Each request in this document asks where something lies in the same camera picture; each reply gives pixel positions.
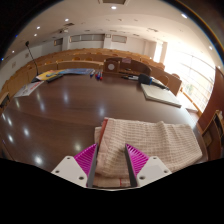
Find black remote control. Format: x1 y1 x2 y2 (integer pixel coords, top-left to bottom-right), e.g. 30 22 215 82
46 73 64 84

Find wooden desk organizer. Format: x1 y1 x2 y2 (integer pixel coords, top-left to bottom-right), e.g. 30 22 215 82
102 57 153 78

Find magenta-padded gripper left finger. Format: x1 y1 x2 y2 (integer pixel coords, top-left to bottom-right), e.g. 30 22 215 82
51 143 100 188

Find ceiling air vent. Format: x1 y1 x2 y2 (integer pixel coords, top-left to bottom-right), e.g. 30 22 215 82
98 0 131 6

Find black gooseneck microphone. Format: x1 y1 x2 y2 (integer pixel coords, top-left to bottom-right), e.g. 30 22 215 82
25 40 40 77

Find wooden chair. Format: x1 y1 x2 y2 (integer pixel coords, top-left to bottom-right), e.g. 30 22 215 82
199 109 224 162

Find black marker pen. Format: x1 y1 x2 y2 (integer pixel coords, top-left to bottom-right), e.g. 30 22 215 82
121 75 139 81

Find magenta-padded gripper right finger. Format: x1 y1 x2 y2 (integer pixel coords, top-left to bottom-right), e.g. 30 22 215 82
124 143 173 188

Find beige waffle-weave towel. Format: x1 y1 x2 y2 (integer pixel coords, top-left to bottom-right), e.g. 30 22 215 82
93 117 203 188

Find black board eraser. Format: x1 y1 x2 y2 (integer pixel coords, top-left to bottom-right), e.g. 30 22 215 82
138 73 154 86

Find white and red leaflet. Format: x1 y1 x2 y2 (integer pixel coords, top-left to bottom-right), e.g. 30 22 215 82
13 80 45 98

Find white flat writing pad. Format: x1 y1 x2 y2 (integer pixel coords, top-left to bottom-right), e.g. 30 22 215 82
140 83 183 109

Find blue booklet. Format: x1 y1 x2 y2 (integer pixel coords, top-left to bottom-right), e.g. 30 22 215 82
57 68 95 76

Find recessed ceiling lights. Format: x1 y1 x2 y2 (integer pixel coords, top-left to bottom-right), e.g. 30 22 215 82
9 4 214 54

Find wooden lecture hall seat rows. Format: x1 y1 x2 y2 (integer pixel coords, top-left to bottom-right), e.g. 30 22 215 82
0 47 183 101

